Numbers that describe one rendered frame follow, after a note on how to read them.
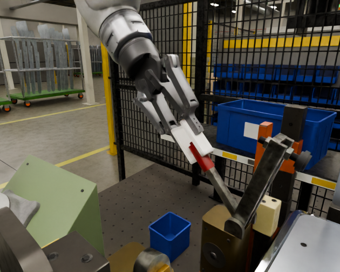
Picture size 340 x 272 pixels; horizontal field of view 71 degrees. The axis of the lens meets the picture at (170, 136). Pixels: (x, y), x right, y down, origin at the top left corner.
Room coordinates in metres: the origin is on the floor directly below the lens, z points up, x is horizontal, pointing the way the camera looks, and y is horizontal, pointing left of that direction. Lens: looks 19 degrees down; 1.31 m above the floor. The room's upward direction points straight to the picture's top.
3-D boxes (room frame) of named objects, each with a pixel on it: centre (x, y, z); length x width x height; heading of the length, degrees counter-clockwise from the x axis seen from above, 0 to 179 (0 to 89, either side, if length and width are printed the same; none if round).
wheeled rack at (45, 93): (7.25, 3.71, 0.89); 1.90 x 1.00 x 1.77; 145
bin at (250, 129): (0.72, -0.32, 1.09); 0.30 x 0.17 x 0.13; 42
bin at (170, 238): (0.64, 0.00, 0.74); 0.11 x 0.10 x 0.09; 138
